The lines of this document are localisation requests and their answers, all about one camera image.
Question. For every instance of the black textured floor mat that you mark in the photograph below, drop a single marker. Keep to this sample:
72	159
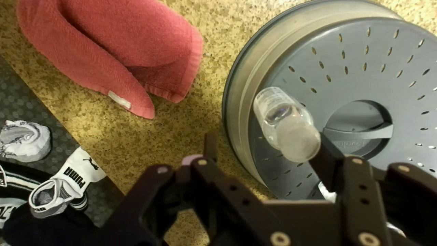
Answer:
27	104

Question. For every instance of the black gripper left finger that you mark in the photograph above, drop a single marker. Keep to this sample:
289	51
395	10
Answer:
205	205

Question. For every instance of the clear bottle white cap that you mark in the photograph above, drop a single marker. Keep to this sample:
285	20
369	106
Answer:
287	123

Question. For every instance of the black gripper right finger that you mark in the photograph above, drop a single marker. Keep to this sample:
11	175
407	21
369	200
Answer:
386	205

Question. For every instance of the grey vented microwave plate cover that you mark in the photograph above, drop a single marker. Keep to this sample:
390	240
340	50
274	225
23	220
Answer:
363	59

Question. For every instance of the pink folded towel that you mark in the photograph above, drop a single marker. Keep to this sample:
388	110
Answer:
113	50

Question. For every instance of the grey white sneaker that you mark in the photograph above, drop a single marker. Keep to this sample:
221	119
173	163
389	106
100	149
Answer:
22	141

